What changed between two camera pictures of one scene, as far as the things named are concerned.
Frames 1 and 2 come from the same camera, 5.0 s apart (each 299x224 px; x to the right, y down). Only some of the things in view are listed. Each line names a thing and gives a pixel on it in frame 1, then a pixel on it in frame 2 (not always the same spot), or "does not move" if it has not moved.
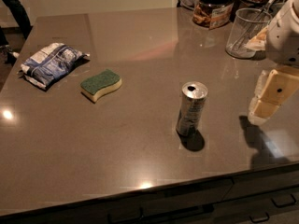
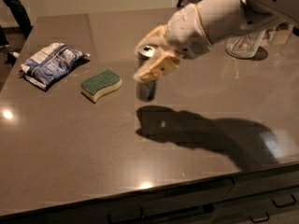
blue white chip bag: x=49 y=62 does not move
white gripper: x=284 y=37 -> x=184 y=32
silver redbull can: x=191 y=107 -> x=146 y=90
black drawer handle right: x=285 y=204 does not move
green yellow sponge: x=95 y=87 does not move
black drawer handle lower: x=259 y=220 does not move
